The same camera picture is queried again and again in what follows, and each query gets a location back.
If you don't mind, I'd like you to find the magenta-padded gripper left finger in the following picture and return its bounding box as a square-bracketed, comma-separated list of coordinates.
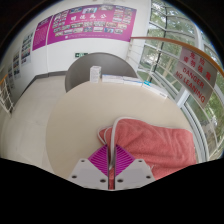
[67, 144, 111, 191]

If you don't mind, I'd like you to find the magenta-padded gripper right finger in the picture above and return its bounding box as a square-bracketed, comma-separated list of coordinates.
[113, 144, 157, 191]

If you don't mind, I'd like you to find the pink towel with white trim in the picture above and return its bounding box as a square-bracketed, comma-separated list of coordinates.
[97, 116, 198, 191]

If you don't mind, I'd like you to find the flat white and teal box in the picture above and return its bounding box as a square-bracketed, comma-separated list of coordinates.
[142, 81, 169, 100]

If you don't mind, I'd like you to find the small upright white box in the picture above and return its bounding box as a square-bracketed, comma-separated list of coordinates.
[89, 65, 102, 84]

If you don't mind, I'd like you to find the grey curved-back chair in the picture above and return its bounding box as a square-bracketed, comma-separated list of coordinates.
[64, 52, 138, 93]

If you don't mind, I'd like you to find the grey sign with red letters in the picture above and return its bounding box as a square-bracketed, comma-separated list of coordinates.
[173, 61, 214, 108]

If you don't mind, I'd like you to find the green exit sign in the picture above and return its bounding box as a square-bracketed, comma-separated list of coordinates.
[74, 51, 89, 59]

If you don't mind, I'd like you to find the white stair railing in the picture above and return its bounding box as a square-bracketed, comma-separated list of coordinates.
[0, 73, 15, 114]

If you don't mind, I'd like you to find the grey sign with red characters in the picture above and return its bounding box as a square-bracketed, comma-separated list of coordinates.
[178, 46, 218, 88]

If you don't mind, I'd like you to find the white photo notice board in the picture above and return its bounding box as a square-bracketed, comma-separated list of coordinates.
[12, 49, 21, 79]
[20, 31, 34, 66]

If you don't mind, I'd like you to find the large magenta photo poster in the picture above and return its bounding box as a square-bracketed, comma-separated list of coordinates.
[46, 4, 138, 46]

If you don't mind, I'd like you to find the small magenta text poster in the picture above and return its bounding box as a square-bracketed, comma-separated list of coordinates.
[32, 15, 53, 52]

